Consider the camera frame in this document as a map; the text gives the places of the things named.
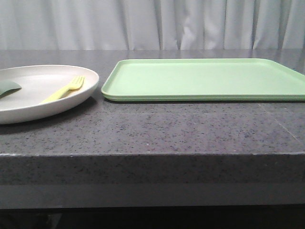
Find yellow plastic fork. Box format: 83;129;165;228
41;76;85;104

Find beige round plate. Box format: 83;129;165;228
0;65;99;125

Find light green serving tray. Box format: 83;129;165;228
101;58;305;102

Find green plastic spoon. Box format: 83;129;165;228
0;80;22;98

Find white pleated curtain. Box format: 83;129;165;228
0;0;305;50

